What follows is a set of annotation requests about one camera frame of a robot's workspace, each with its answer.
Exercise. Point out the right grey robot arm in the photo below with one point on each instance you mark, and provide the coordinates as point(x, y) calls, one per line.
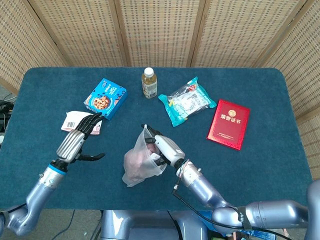
point(262, 212)

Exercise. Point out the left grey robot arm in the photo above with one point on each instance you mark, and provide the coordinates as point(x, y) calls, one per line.
point(40, 192)

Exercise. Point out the teal clear snack package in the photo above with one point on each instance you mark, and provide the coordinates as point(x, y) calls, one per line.
point(187, 102)

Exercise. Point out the red certificate booklet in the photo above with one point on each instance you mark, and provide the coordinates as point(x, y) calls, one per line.
point(228, 125)

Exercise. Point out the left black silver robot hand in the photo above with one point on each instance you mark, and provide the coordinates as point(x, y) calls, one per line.
point(71, 145)

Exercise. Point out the pink white snack packet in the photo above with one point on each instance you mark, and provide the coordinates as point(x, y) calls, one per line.
point(71, 120)

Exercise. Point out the yellow tea bottle white cap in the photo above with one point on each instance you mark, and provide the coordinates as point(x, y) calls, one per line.
point(149, 86)

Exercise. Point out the grey robot torso base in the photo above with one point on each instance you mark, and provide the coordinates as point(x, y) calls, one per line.
point(150, 225)

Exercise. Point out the blue cookie box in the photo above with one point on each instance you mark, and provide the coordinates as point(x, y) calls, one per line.
point(106, 98)

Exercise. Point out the translucent white plastic bag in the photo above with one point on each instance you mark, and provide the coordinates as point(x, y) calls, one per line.
point(132, 170)

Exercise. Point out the pink floral cloth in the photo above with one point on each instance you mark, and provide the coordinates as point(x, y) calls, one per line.
point(138, 162)

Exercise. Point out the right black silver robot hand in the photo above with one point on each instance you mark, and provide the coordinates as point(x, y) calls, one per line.
point(168, 148)

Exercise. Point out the blue felt table mat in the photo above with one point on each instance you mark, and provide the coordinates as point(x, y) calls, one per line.
point(225, 170)

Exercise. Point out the woven folding screen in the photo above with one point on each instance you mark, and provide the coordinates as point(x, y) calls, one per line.
point(160, 32)

